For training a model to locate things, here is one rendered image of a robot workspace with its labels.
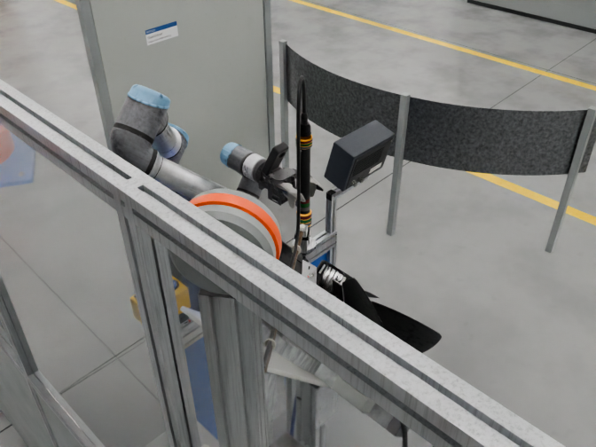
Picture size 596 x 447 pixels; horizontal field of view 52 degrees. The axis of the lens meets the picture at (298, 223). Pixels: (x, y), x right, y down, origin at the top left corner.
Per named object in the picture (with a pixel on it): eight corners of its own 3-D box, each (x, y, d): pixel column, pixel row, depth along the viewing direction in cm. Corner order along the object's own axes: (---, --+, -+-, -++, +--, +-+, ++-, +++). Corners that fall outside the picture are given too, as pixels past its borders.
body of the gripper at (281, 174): (300, 196, 178) (271, 180, 185) (300, 170, 173) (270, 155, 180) (281, 207, 174) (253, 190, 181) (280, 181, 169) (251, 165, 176)
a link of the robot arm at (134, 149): (101, 162, 166) (253, 231, 188) (117, 125, 167) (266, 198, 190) (93, 162, 176) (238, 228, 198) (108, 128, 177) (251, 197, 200)
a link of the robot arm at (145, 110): (146, 164, 223) (107, 122, 169) (162, 126, 225) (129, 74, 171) (177, 176, 223) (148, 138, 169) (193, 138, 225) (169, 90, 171)
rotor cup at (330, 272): (345, 322, 185) (368, 286, 186) (325, 312, 173) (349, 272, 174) (309, 299, 193) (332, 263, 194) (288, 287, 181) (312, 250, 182)
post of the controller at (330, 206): (330, 233, 257) (332, 194, 245) (325, 231, 258) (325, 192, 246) (335, 231, 258) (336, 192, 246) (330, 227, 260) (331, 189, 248)
